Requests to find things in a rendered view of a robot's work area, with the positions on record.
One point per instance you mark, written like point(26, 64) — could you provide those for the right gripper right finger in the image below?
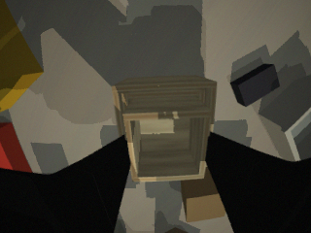
point(261, 193)

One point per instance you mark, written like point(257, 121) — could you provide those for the red flat rectangular block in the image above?
point(11, 154)

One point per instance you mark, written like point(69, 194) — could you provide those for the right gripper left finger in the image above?
point(84, 197)

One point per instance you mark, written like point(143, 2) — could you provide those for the yellow rectangular block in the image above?
point(18, 66)

